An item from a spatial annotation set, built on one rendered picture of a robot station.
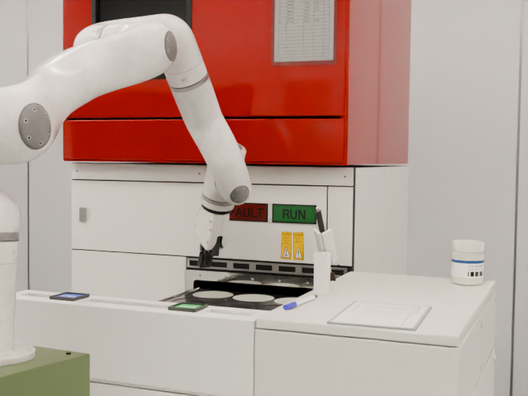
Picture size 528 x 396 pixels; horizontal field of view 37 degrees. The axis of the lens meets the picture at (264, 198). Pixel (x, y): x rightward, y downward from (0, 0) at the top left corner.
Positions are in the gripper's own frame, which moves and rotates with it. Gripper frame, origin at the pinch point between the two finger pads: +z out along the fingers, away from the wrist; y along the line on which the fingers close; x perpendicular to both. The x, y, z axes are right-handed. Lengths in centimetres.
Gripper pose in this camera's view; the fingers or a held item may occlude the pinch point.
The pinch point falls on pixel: (205, 259)
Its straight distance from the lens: 202.8
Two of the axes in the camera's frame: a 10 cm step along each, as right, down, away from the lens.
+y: 4.3, 4.7, -7.7
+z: -2.1, 8.8, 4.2
